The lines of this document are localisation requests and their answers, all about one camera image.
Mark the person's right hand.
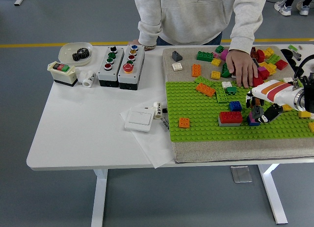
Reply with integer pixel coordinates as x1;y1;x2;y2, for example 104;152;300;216
127;38;157;52

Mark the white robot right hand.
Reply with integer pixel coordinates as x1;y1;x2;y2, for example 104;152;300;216
245;80;301;123

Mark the person's left hand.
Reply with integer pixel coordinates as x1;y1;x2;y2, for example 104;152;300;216
225;49;259;88

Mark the dark green long brick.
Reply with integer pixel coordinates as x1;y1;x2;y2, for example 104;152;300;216
221;62;233;78

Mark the magenta square brick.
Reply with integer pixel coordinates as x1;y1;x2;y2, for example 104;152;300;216
247;114;261;125

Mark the lime green long brick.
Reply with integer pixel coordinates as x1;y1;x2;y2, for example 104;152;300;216
215;87;229;104
194;75;214;87

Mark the orange long brick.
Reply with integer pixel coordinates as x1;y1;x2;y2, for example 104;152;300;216
195;83;216;98

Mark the red long brick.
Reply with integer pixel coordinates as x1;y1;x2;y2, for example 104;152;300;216
218;111;243;125

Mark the orange square brick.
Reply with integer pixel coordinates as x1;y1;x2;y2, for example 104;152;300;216
178;117;191;129

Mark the grey emergency-stop control box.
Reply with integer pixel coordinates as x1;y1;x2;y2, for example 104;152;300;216
118;44;146;91

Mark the grey four-button control box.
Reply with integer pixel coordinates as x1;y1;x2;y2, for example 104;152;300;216
98;45;125;87

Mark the black gear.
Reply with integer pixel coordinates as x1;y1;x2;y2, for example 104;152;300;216
72;48;90;63

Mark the white pipe tee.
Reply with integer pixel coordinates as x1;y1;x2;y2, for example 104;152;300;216
77;70;97;88

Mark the white plastic bowl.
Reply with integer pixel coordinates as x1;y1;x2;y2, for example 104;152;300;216
58;42;94;67

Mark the background person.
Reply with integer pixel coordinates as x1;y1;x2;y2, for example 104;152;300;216
274;0;314;16

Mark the small white pipe fitting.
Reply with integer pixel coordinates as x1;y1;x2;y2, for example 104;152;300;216
152;102;163;120

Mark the grey-brown mat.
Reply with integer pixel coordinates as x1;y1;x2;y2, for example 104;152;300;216
162;45;314;164

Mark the green studded baseplate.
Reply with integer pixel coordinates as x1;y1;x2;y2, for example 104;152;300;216
164;79;314;143

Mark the silver floor plate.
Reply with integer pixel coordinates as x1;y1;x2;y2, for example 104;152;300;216
230;165;253;184

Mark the white label strip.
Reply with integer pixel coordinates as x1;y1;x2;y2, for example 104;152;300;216
160;116;170;132

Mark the yellow floor tape line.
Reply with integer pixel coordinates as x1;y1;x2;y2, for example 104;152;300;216
0;37;314;49

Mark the white table leg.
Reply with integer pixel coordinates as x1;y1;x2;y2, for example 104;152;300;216
91;168;109;227
257;163;288;225

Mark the white paper sheet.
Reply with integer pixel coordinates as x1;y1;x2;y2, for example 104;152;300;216
119;106;175;169

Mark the white wall switch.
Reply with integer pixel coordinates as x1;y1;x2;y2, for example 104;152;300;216
124;108;155;133

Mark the cream switch box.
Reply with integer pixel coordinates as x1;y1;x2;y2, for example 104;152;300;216
47;60;79;88

